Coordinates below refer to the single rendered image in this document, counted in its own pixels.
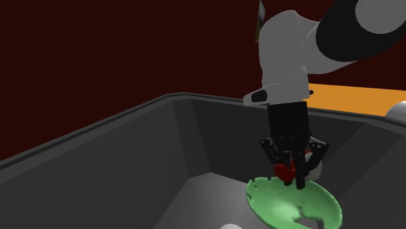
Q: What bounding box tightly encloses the small red object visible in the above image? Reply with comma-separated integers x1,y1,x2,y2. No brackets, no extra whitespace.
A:
273,163,297,187

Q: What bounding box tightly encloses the white rounded object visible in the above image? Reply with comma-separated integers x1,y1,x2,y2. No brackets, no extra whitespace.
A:
386,100,406,119

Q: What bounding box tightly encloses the green bowl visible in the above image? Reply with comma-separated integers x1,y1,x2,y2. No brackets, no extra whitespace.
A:
245,176,344,229

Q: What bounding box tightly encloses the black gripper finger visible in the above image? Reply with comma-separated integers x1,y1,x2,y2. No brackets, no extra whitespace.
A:
260,136,295,187
295,141,330,191

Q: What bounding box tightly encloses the dark grey sink basin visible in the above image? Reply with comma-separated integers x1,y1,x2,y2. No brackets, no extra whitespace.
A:
0,92,406,229

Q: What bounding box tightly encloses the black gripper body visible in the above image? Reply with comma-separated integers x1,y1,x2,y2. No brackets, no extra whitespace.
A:
267,101,311,154

